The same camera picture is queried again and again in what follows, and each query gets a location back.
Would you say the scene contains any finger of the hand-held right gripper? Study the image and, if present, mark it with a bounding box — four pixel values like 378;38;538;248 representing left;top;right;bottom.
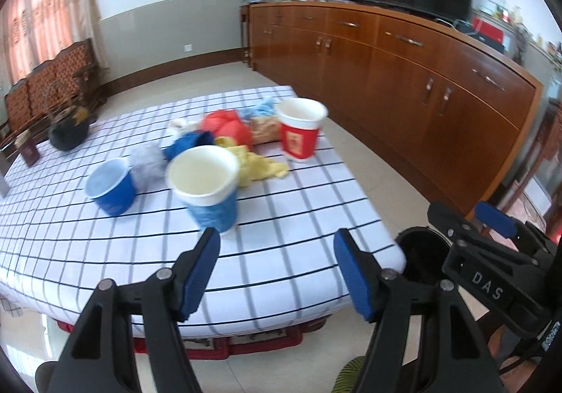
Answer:
474;201;554;254
427;201;486;251

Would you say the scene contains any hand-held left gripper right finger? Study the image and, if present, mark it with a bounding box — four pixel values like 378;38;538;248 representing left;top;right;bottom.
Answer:
334;228;505;393

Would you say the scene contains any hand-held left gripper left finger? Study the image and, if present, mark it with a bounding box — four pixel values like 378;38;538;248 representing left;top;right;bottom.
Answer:
46;227;221;393

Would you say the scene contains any black trash bin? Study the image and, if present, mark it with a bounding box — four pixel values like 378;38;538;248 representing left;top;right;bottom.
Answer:
395;226;455;287

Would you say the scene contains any large blue paper cup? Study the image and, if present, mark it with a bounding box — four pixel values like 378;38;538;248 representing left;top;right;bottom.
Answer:
166;146;240;236

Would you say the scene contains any small blue paper cup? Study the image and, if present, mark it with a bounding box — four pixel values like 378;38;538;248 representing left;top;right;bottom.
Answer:
85;157;138;217

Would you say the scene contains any yellow bag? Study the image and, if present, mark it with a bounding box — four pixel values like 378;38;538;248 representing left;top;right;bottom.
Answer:
215;136;290;187

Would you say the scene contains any grey bag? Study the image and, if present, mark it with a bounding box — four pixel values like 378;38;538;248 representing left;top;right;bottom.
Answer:
129;144;170;191

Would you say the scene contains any dark blue bag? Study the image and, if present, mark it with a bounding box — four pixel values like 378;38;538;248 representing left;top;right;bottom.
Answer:
163;131;216;161

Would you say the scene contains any red paper cup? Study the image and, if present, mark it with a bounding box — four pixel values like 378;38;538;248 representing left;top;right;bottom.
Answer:
275;97;329;162

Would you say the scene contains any tan snack packet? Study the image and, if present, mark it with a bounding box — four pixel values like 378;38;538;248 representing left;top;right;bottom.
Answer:
248;114;284;143

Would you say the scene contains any green striped object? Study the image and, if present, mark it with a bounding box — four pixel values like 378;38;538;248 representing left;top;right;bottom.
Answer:
334;355;365;393

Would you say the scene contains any long wooden cabinet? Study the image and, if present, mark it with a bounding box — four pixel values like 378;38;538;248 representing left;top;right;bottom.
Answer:
248;0;545;222

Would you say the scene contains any white crumpled tissue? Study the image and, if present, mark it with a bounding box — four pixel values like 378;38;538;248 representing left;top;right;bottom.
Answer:
168;117;203;135

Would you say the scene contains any red plastic bag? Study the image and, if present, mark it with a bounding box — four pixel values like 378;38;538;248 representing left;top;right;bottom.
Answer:
201;109;254;148

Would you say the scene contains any light blue crumpled bag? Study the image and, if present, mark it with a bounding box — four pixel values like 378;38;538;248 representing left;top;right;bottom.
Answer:
239;97;282;119

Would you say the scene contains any brown box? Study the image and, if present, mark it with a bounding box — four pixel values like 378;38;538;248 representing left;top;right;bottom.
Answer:
14;135;39;168

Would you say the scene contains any wooden bench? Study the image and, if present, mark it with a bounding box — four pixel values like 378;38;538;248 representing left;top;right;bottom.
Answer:
0;38;108;152

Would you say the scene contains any pink curtain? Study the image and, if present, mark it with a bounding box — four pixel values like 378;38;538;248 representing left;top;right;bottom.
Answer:
0;0;110;86

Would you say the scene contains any black basket with handle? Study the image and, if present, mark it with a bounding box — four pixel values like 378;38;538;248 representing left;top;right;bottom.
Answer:
44;81;95;151

